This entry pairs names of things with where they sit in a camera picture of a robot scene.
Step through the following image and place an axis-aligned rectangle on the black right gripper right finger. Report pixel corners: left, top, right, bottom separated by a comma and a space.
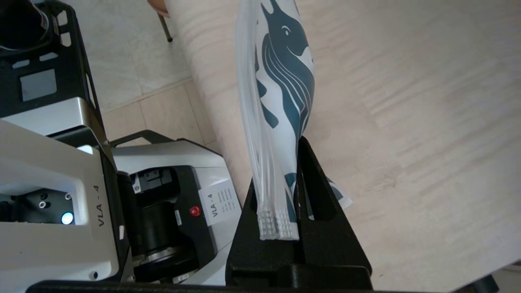
295, 136, 373, 291

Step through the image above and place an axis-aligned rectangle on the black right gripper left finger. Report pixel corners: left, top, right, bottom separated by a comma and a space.
225, 179, 304, 286

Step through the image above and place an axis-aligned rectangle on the white leaf-print pouch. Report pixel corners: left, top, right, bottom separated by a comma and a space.
236, 0, 353, 241

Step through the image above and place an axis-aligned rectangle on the white black robot base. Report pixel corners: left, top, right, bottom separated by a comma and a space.
0, 0, 245, 286

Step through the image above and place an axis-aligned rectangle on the brown pink chair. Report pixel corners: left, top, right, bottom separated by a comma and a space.
147, 0, 174, 44

